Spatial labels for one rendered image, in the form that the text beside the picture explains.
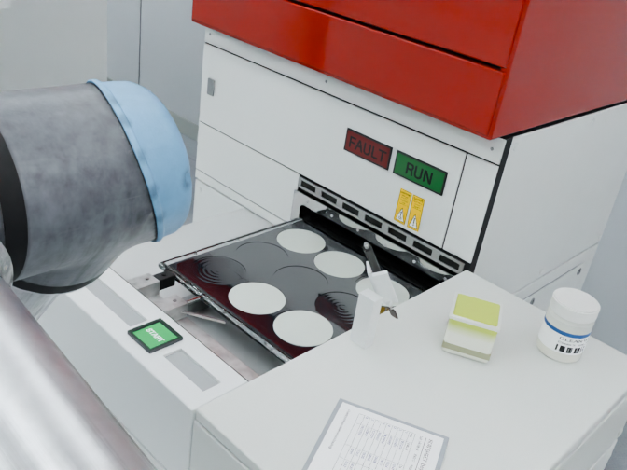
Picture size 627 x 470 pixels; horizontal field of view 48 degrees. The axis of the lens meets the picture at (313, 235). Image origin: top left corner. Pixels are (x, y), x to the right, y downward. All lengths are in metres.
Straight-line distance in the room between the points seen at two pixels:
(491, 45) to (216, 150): 0.82
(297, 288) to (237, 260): 0.14
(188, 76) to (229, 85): 2.66
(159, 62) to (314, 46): 3.22
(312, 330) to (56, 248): 0.77
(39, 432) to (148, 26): 4.39
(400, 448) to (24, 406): 0.66
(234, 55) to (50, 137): 1.25
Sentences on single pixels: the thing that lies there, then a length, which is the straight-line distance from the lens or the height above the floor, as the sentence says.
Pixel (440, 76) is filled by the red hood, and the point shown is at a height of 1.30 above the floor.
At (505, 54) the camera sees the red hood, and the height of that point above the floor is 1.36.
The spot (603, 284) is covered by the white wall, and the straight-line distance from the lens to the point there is 2.91.
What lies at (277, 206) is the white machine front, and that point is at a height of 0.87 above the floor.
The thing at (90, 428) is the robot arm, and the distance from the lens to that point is 0.30.
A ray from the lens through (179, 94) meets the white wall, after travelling 4.44.
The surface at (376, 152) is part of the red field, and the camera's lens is 1.39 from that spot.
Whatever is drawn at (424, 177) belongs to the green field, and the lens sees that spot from 1.33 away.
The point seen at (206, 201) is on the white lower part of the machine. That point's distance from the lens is 1.84.
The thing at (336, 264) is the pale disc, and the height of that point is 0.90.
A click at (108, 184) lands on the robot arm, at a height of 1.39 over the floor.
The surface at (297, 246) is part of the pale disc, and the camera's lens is 1.41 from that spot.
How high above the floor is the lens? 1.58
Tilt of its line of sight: 28 degrees down
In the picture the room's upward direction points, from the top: 9 degrees clockwise
